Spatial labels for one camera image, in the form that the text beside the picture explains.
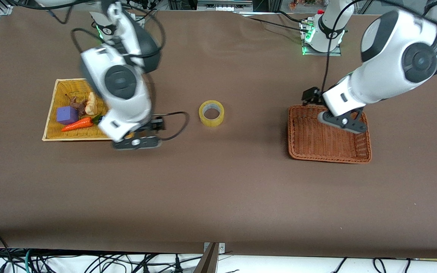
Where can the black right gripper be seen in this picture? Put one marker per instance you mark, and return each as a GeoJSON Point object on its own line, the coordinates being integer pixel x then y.
{"type": "Point", "coordinates": [156, 124]}

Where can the clear yellowish tape roll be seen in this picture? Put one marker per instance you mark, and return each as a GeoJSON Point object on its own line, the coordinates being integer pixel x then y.
{"type": "Point", "coordinates": [211, 123]}

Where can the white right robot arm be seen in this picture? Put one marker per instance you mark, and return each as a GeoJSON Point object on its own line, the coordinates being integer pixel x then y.
{"type": "Point", "coordinates": [120, 81]}

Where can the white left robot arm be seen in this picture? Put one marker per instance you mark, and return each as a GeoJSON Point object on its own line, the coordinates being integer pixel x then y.
{"type": "Point", "coordinates": [393, 57]}

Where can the brown wicker basket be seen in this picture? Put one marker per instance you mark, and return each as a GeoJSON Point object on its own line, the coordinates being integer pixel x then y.
{"type": "Point", "coordinates": [317, 144]}

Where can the beige ginger root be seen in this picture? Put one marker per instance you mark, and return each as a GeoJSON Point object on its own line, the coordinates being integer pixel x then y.
{"type": "Point", "coordinates": [91, 106]}

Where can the orange toy carrot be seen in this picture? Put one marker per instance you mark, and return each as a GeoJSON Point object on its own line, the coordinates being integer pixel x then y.
{"type": "Point", "coordinates": [77, 124]}

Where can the brown dried root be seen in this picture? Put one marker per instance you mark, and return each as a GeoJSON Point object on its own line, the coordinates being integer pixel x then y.
{"type": "Point", "coordinates": [78, 107]}

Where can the purple cube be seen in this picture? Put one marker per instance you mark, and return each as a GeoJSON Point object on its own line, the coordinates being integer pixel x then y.
{"type": "Point", "coordinates": [66, 115]}

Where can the orange background object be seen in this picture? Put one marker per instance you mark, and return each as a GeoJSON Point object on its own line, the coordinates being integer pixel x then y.
{"type": "Point", "coordinates": [294, 4]}

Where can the yellow wicker basket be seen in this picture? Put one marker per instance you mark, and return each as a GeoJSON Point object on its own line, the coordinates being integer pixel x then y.
{"type": "Point", "coordinates": [63, 89]}

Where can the grey equipment box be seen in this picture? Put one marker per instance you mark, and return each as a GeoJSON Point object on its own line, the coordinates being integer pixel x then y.
{"type": "Point", "coordinates": [222, 5]}

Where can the brown angled strut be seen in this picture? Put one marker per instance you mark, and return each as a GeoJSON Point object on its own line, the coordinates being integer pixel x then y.
{"type": "Point", "coordinates": [208, 261]}

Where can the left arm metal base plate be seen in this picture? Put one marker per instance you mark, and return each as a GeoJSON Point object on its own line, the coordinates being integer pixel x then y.
{"type": "Point", "coordinates": [336, 53]}

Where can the metal table edge bracket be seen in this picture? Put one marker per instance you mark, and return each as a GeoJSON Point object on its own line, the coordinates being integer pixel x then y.
{"type": "Point", "coordinates": [221, 248]}

